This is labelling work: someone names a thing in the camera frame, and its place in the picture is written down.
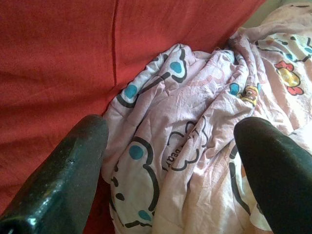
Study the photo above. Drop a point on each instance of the pink cartoon bear blanket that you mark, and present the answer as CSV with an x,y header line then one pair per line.
x,y
195,109

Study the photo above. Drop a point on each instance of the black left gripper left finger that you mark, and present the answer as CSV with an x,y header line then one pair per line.
x,y
53,190

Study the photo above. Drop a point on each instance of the large thick red cushion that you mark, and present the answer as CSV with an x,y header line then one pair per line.
x,y
61,48

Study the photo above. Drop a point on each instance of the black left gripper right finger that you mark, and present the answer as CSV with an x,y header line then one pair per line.
x,y
280,182

